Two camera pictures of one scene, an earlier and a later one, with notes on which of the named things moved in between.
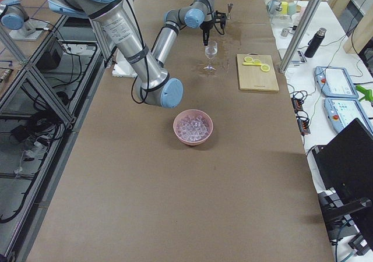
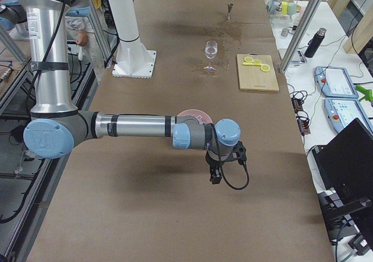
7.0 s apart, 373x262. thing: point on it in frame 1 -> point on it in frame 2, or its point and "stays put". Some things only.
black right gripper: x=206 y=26 -> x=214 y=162
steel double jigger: x=229 y=5 stays put
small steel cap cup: x=284 y=32 stays put
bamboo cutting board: x=252 y=78 stays put
